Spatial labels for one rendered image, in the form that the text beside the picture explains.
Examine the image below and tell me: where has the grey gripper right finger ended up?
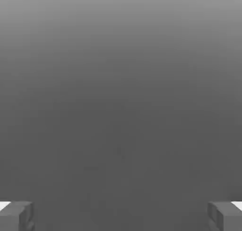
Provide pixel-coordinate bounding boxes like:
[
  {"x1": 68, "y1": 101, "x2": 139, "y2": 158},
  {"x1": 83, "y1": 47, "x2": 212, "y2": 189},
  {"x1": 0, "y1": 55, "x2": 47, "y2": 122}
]
[{"x1": 207, "y1": 200, "x2": 242, "y2": 231}]

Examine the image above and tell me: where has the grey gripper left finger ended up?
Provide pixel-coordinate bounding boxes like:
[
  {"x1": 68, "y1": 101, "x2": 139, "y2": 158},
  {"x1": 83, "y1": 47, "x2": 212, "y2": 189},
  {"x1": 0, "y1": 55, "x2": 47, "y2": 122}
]
[{"x1": 0, "y1": 200, "x2": 36, "y2": 231}]

